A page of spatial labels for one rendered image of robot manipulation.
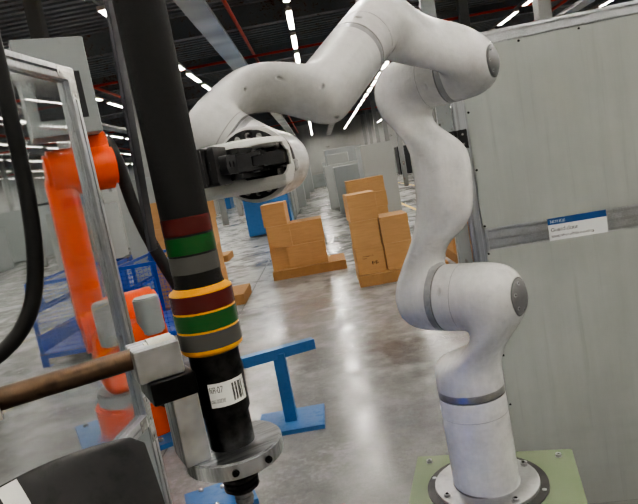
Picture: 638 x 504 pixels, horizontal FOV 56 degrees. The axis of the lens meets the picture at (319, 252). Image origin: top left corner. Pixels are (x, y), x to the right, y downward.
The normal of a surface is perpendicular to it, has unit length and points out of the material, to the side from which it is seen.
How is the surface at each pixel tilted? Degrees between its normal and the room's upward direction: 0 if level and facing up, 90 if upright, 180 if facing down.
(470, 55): 77
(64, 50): 90
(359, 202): 90
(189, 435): 90
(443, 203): 89
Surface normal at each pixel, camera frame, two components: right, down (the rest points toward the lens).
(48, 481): 0.27, -0.78
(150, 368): 0.47, 0.04
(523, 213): -0.11, 0.15
